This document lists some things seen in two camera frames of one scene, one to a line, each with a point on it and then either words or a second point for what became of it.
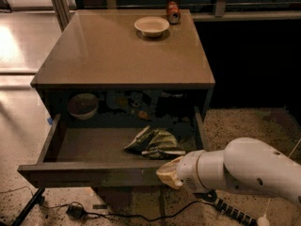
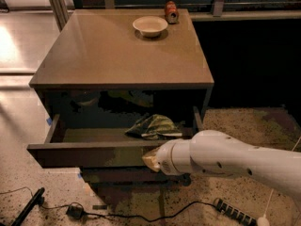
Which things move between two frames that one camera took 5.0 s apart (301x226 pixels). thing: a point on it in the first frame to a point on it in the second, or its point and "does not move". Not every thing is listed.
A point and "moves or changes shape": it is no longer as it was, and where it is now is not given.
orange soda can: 173,12 does not move
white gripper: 187,172 to 165,157
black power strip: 235,213 does not move
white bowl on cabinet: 151,25 does not move
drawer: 112,156 moves or changes shape
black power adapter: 75,212 does not move
